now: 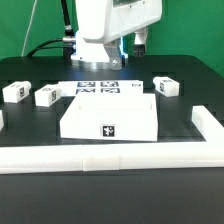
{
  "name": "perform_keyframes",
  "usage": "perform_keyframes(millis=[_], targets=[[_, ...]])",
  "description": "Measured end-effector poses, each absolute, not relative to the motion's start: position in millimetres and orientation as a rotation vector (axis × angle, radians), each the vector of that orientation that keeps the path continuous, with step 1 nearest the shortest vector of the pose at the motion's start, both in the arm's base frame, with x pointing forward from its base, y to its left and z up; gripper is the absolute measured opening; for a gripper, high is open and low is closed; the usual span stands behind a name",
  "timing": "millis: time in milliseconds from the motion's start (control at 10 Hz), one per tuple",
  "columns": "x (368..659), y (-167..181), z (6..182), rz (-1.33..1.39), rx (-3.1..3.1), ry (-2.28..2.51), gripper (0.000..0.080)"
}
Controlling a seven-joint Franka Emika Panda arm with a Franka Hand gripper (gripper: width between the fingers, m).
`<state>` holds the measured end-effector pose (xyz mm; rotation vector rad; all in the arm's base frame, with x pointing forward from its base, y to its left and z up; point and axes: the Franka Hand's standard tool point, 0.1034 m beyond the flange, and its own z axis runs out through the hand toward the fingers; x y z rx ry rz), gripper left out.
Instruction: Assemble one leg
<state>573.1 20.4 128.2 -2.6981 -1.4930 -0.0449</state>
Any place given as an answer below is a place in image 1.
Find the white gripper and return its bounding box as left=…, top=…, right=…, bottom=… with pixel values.
left=75, top=0, right=162, bottom=70

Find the white square tabletop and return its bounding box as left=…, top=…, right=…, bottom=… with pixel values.
left=60, top=93, right=158, bottom=141

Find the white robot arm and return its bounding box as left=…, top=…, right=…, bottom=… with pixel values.
left=71, top=0, right=162, bottom=70

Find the white L-shaped obstacle fence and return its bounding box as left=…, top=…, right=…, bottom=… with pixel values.
left=0, top=105, right=224, bottom=175

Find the black cable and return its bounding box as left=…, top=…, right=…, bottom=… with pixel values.
left=26, top=0, right=76, bottom=58

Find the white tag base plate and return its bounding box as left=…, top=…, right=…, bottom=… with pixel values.
left=58, top=80, right=143, bottom=97

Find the white cable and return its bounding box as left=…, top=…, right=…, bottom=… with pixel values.
left=21, top=0, right=38, bottom=58

